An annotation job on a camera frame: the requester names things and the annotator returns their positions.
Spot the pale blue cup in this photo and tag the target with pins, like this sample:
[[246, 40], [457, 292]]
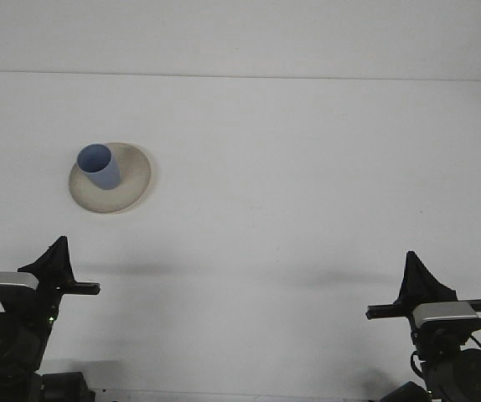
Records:
[[104, 176]]

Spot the pale round plate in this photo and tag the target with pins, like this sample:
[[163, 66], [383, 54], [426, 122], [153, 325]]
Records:
[[131, 188]]

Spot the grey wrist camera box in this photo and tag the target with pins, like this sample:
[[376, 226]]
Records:
[[8, 285], [443, 314]]

